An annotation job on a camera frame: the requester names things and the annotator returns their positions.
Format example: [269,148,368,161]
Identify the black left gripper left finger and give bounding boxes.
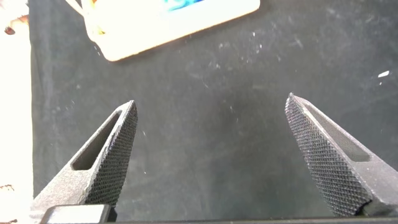
[29,99,139,224]

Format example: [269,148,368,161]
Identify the blue towel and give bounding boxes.
[164,0,206,12]

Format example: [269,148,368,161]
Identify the black table cloth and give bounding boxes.
[28,0,398,222]

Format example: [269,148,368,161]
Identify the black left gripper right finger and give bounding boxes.
[284,92,398,218]

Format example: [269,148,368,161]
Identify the rectangular wicker basket brown handles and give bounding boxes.
[65,0,262,62]

